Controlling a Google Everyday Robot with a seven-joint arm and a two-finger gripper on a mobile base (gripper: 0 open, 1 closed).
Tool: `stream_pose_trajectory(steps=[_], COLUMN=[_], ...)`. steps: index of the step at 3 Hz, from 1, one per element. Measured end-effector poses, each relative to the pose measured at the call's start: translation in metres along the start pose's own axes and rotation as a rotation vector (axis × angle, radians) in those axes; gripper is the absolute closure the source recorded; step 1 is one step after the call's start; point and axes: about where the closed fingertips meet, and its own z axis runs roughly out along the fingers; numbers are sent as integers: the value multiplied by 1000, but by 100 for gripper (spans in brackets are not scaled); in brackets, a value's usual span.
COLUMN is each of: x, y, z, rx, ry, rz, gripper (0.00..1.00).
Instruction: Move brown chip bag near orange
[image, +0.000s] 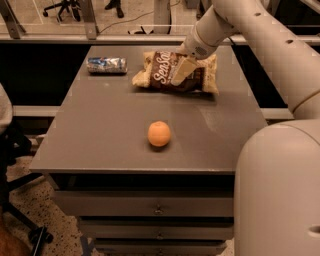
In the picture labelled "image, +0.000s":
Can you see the person's black shoes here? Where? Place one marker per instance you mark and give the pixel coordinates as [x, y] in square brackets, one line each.
[117, 5]

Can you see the grey drawer cabinet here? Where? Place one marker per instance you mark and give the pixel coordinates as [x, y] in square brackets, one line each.
[135, 199]

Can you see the grey metal railing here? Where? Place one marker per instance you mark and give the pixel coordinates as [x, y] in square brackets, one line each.
[23, 20]

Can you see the background office chair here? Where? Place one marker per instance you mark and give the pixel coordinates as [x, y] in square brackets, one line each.
[70, 6]

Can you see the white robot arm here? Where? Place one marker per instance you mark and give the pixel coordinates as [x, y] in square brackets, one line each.
[277, 179]

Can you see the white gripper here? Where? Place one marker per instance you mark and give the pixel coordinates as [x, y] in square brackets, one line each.
[194, 47]

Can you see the orange fruit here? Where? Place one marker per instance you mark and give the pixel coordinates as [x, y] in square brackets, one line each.
[159, 134]

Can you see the brown chip bag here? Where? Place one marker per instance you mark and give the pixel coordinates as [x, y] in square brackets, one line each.
[159, 67]

